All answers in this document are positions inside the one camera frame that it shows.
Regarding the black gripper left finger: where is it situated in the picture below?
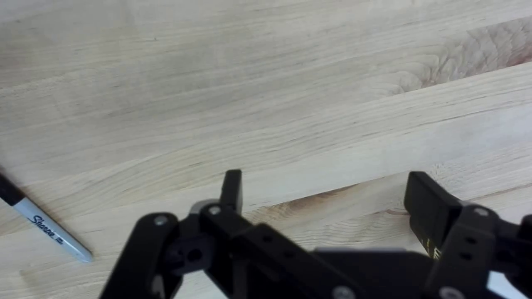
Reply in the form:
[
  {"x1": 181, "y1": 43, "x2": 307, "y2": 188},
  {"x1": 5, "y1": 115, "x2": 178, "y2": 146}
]
[{"x1": 100, "y1": 170, "x2": 356, "y2": 299}]

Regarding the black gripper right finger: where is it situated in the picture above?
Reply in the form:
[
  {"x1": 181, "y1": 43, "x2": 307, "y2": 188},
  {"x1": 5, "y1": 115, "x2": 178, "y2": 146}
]
[{"x1": 404, "y1": 171, "x2": 532, "y2": 299}]

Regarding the grey black marker pen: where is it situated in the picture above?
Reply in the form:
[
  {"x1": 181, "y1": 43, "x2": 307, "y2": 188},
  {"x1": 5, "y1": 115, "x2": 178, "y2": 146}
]
[{"x1": 0, "y1": 175, "x2": 93, "y2": 263}]

